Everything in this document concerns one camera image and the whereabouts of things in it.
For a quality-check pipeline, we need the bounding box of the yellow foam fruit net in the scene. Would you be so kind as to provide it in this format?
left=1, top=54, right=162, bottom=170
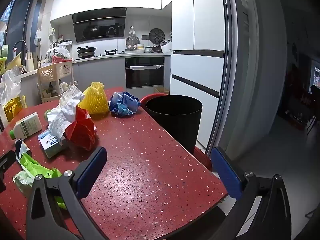
left=77, top=82, right=110, bottom=115

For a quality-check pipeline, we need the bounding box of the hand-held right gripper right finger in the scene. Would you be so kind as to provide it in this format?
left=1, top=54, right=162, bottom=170
left=210, top=146, right=292, bottom=240

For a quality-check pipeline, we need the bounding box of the black built-in oven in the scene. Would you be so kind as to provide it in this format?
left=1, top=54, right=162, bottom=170
left=125, top=56, right=165, bottom=89

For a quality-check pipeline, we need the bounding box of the beige perforated storage cart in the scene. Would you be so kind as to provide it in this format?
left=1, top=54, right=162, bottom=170
left=37, top=61, right=73, bottom=103

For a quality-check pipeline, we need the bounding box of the black kitchen faucet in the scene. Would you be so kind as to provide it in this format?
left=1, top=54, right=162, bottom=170
left=14, top=40, right=28, bottom=67

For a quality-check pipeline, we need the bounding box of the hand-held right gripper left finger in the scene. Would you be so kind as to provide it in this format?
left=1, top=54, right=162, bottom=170
left=26, top=146, right=108, bottom=240

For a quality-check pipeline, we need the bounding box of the red plastic bag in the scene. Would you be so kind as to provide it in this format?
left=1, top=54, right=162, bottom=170
left=65, top=106, right=97, bottom=151

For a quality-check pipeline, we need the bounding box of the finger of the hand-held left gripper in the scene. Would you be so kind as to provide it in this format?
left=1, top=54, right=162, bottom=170
left=0, top=150, right=16, bottom=193

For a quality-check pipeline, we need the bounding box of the green plastic wrapper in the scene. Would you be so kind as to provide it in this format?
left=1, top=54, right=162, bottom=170
left=12, top=140, right=67, bottom=209

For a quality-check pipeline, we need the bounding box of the clear plastic bag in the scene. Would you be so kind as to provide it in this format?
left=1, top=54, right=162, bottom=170
left=0, top=66, right=22, bottom=105

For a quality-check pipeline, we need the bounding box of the white crumpled paper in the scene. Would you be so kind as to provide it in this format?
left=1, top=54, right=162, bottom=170
left=47, top=84, right=85, bottom=140

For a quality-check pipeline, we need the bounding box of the red chair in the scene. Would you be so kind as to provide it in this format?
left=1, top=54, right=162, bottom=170
left=139, top=93, right=213, bottom=173

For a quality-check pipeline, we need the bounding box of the black round steamer rack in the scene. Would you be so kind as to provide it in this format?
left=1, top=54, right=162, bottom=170
left=149, top=28, right=166, bottom=45

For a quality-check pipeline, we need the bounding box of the yellow green basket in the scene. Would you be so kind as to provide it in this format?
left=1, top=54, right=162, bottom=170
left=0, top=44, right=8, bottom=75

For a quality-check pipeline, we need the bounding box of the blue crumpled plastic bag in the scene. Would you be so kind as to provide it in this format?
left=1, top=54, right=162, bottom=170
left=109, top=91, right=141, bottom=118

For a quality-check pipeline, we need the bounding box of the small white blue carton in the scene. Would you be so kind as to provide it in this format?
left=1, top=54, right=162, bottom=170
left=37, top=129, right=67, bottom=159

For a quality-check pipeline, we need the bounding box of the sliding door frame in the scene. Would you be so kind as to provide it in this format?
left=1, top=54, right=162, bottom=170
left=207, top=0, right=262, bottom=155

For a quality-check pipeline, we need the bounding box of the knife block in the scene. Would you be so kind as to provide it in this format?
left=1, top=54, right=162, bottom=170
left=26, top=52, right=35, bottom=72

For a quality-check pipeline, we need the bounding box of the black range hood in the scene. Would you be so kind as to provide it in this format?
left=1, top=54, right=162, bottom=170
left=72, top=8, right=127, bottom=43

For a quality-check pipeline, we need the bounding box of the white plastic bag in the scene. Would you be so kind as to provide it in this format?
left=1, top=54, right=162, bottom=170
left=46, top=45, right=72, bottom=60

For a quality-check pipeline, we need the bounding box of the white bottle green cap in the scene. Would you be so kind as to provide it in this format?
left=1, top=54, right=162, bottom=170
left=9, top=112, right=43, bottom=140

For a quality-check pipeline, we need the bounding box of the red basket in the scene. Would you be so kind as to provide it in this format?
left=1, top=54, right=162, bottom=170
left=51, top=56, right=72, bottom=65

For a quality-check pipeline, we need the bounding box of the black wok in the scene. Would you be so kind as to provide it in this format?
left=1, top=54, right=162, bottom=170
left=77, top=46, right=97, bottom=58

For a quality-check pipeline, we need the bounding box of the round metal plate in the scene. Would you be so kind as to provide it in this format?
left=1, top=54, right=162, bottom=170
left=126, top=36, right=140, bottom=50

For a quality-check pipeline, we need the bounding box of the black trash bin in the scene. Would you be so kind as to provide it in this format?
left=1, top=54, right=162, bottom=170
left=145, top=94, right=203, bottom=155

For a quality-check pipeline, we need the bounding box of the white refrigerator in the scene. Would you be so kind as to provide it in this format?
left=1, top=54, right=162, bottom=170
left=171, top=0, right=225, bottom=98

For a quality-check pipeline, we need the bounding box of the gold foil bag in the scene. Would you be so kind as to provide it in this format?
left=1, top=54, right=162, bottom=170
left=3, top=96, right=26, bottom=123

